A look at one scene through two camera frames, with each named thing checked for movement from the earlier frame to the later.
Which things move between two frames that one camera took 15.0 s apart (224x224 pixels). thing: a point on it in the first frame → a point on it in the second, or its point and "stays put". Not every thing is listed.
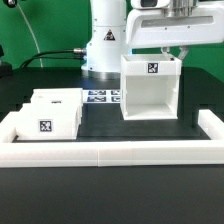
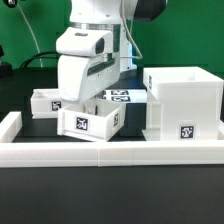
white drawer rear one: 57,96 stays put
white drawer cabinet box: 149,86 → 183,104
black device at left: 6,70 stays put
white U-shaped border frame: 112,153 stays put
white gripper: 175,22 → 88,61
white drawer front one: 47,122 → 98,119
